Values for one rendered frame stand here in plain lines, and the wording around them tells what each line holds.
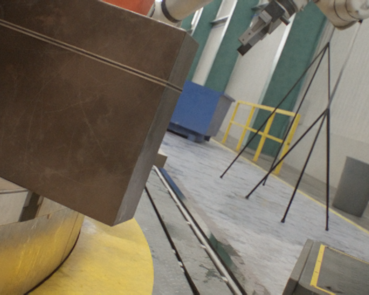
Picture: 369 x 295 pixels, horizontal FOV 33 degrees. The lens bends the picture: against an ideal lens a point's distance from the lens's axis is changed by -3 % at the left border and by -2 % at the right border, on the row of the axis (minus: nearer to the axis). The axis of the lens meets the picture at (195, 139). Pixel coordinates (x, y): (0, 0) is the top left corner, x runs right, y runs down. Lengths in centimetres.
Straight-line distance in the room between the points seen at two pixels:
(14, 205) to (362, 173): 729
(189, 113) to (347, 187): 355
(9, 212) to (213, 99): 960
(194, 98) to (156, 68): 963
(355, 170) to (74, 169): 727
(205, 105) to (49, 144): 958
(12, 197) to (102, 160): 18
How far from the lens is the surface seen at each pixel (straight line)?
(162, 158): 232
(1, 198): 114
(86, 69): 116
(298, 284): 126
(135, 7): 118
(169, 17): 196
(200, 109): 1072
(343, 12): 176
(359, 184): 830
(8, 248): 132
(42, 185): 118
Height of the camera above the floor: 57
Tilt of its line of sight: 3 degrees down
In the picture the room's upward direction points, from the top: 21 degrees clockwise
